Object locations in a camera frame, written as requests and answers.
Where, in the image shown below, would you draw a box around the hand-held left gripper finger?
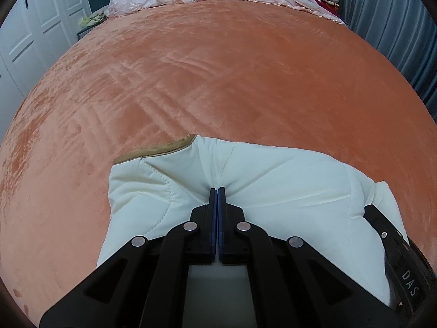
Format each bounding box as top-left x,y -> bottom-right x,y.
39,187 -> 218,328
218,186 -> 400,328

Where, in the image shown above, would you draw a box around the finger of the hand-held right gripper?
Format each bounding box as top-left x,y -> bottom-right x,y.
364,204 -> 409,250

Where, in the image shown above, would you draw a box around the white quilted jacket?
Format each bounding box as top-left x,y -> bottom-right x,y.
96,134 -> 410,308

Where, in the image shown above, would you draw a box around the orange velvet bed blanket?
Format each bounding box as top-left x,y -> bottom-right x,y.
0,0 -> 437,328

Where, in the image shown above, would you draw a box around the grey curtain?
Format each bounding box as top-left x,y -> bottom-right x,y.
341,0 -> 437,124

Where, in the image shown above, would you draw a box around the dark grey nightstand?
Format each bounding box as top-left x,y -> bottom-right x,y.
77,24 -> 103,42

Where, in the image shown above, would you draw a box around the pale yellow cloth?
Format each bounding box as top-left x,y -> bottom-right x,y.
79,11 -> 106,27

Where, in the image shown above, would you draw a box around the white wardrobe doors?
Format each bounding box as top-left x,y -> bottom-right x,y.
0,0 -> 93,144

